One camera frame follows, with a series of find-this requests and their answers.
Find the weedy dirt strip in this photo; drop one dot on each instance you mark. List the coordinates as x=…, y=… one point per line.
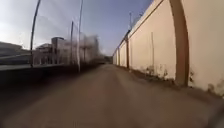
x=156, y=80

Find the low grey building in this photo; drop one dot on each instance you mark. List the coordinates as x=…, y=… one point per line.
x=43, y=53

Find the grey-brown paved road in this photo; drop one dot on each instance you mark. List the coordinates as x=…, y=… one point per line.
x=106, y=100

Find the tall dark curved pole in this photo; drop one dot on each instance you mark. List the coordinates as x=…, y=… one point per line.
x=33, y=33

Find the large pale building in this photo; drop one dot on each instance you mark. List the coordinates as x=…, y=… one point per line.
x=88, y=46

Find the low dark wall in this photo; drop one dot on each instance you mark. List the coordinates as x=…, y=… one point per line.
x=40, y=73

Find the dark multi-storey building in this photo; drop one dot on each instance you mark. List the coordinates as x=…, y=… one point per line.
x=57, y=46

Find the dark straight pole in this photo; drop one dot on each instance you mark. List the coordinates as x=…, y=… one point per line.
x=71, y=43

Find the tall cream boundary wall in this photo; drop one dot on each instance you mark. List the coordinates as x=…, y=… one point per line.
x=160, y=43

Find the long low building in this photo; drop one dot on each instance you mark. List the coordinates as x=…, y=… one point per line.
x=13, y=53

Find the tall pale thin pole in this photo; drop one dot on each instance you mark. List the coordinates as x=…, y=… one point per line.
x=79, y=40

